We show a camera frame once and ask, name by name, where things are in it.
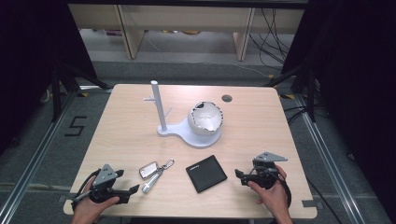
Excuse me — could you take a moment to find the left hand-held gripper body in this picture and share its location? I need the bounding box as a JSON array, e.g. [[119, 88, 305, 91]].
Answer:
[[72, 163, 131, 205]]

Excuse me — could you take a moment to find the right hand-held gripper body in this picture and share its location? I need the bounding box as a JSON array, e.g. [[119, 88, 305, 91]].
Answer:
[[246, 151, 289, 190]]

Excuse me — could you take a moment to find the person's right hand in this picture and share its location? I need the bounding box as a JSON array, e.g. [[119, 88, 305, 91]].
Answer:
[[247, 164, 292, 220]]

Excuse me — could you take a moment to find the person's left hand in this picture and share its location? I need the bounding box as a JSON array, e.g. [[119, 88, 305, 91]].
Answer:
[[70, 176, 120, 222]]

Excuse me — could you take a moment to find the black wallet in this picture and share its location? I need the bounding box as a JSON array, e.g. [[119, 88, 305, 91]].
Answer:
[[185, 154, 229, 194]]

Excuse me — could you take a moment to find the white bowl with silver lining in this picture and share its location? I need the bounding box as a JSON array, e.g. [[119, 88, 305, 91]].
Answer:
[[187, 101, 225, 136]]

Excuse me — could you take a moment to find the white stand with pole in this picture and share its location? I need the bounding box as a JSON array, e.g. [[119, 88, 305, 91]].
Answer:
[[143, 80, 222, 149]]

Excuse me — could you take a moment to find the black tripod stand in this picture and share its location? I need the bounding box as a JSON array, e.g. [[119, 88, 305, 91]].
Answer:
[[264, 63, 319, 123], [49, 61, 114, 123]]

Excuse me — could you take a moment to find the black curtain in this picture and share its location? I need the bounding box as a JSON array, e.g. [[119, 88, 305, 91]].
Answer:
[[280, 0, 396, 223], [0, 0, 98, 157]]

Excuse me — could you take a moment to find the light wooden desk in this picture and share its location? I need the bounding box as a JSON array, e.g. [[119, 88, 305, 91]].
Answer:
[[68, 3, 305, 62]]

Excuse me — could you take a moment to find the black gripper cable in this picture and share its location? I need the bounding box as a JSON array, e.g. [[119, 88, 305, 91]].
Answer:
[[70, 168, 103, 213]]

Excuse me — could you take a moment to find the silver keychain with fob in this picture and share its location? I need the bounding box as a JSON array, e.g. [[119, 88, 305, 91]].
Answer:
[[138, 158, 176, 194]]

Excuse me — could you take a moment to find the black wrist strap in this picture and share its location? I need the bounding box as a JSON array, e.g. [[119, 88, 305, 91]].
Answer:
[[276, 169, 293, 209]]

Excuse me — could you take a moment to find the black floor cable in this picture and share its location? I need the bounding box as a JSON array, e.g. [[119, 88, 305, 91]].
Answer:
[[306, 176, 344, 224]]

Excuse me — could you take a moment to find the aluminium floor rail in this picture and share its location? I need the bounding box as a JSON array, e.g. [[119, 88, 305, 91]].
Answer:
[[293, 92, 368, 224], [0, 90, 78, 224]]

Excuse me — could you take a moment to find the bundle of black cables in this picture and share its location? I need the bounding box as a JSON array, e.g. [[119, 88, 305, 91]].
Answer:
[[247, 8, 295, 72]]

